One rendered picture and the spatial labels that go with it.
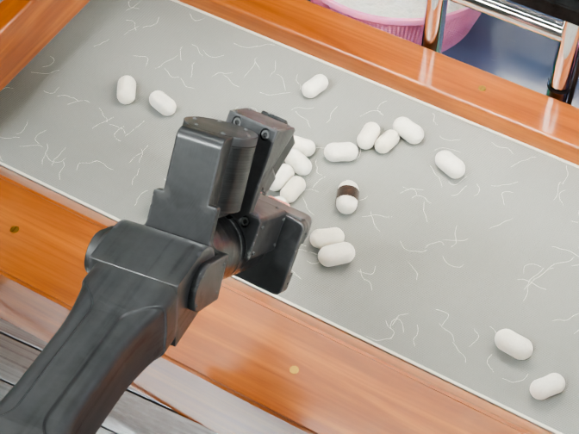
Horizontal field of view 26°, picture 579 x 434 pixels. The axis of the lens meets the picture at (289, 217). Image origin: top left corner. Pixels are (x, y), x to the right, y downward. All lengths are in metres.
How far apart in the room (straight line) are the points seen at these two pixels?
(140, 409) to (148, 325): 0.42
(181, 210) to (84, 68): 0.53
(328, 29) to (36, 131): 0.34
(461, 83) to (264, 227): 0.44
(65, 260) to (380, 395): 0.33
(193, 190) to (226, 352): 0.28
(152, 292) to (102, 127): 0.54
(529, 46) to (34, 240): 0.65
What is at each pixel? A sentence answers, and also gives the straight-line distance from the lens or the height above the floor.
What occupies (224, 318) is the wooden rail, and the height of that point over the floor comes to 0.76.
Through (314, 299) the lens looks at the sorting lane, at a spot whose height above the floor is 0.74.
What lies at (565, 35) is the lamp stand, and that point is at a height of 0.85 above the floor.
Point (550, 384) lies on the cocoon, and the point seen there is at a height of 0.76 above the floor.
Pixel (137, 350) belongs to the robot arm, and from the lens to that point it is 0.82.
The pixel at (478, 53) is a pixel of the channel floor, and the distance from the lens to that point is 1.52.
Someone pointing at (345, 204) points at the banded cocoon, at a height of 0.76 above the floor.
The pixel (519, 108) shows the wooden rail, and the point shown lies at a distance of 1.34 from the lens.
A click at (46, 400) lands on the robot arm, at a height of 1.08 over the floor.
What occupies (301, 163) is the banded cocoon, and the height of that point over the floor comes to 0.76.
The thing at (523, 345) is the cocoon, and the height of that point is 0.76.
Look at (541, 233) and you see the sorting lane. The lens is 1.27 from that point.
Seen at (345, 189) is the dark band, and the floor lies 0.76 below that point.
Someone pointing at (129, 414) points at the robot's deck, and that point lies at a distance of 1.23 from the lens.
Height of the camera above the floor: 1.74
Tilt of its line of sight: 52 degrees down
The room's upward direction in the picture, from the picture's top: straight up
